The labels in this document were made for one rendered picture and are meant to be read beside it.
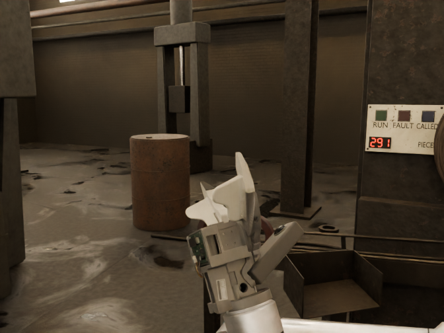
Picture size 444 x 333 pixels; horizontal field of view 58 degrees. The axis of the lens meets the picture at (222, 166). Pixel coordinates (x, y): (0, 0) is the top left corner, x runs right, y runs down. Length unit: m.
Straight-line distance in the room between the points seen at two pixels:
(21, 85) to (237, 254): 2.54
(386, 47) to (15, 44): 2.21
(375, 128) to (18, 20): 2.28
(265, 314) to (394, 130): 1.21
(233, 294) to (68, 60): 10.91
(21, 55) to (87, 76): 7.91
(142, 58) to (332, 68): 4.34
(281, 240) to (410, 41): 1.21
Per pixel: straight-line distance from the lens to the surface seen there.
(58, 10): 10.55
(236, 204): 0.54
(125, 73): 10.02
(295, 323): 0.70
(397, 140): 1.66
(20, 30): 3.01
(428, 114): 1.64
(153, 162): 3.74
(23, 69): 2.99
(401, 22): 1.69
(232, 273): 0.57
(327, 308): 1.42
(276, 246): 0.60
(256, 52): 8.28
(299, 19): 4.30
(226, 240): 0.56
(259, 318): 0.55
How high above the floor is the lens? 1.27
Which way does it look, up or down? 10 degrees down
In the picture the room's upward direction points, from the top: straight up
